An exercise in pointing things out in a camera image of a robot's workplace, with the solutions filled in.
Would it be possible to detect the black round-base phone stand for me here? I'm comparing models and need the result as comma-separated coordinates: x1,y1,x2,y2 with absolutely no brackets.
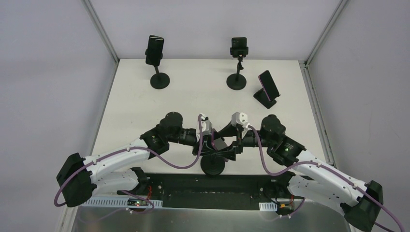
200,153,226,176

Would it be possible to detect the purple phone with black screen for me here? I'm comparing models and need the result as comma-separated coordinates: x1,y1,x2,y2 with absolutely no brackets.
211,129,227,151

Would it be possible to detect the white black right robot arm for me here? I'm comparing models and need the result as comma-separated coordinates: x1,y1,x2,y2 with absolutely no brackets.
218,112,383,232

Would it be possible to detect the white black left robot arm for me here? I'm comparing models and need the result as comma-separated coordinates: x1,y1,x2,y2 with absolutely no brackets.
54,112,213,207

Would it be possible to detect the black folding phone stand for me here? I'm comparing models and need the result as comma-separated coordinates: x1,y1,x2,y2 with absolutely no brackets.
253,88,281,109

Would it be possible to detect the purple phone on folding stand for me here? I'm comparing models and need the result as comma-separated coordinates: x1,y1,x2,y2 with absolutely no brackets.
258,70,280,101

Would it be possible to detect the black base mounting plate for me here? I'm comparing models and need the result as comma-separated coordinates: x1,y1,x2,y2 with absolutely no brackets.
130,174,291,210

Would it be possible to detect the right controller board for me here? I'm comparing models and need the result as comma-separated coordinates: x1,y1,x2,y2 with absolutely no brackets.
258,202,295,214

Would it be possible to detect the controller board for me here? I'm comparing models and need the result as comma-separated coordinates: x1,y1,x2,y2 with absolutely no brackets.
258,202,295,214
81,197,152,208

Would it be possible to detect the left controller board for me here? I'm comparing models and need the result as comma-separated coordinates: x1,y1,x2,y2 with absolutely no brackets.
81,197,152,208

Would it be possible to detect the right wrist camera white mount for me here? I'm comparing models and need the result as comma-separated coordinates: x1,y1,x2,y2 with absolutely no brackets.
231,112,250,129

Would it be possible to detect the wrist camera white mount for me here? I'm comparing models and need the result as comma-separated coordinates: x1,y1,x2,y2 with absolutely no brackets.
196,114,213,141
231,112,250,129

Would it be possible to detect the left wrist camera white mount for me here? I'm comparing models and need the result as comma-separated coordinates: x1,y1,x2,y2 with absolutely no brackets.
196,114,213,141

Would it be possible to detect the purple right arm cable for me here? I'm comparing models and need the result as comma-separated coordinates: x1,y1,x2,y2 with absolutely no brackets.
247,125,401,232

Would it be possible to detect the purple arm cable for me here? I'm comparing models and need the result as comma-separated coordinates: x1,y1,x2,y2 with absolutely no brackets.
54,115,205,207
247,125,401,232

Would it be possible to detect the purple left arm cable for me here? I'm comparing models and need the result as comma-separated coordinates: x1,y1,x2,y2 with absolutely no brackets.
54,115,205,207

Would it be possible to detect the right aluminium frame rail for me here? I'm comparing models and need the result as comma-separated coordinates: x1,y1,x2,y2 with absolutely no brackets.
298,0,350,167

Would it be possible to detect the aluminium frame rail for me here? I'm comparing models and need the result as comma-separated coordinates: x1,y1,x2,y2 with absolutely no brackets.
298,0,350,167
62,193,350,232

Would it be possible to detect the front aluminium frame rail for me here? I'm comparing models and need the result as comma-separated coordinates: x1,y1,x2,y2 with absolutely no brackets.
62,193,350,232

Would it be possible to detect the aluminium table edge rail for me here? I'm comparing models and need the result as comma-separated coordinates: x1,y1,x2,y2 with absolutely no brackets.
81,0,120,155

